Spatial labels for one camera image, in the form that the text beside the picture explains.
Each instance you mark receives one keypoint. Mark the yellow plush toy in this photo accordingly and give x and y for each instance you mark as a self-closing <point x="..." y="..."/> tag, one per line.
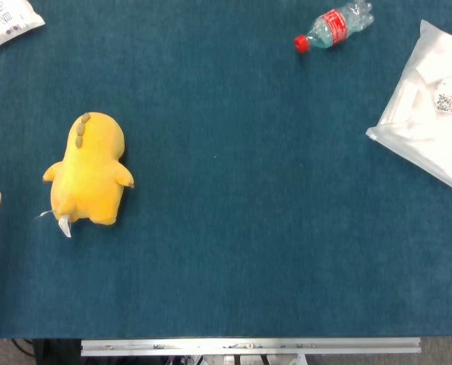
<point x="92" y="171"/>

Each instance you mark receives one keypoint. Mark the white printed pouch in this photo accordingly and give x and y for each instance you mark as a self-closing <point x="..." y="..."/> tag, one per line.
<point x="5" y="23"/>

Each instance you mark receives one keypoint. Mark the blue felt table cloth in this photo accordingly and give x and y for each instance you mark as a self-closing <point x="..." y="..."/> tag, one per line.
<point x="229" y="209"/>

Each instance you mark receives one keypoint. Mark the clear bottle with red label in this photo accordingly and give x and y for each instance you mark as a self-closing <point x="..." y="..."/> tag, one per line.
<point x="334" y="24"/>

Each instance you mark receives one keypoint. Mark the white zip bag with clothing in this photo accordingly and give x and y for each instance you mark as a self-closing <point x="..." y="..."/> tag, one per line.
<point x="423" y="125"/>

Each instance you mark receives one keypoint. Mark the aluminium rail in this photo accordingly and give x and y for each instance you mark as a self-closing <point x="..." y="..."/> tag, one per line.
<point x="248" y="346"/>

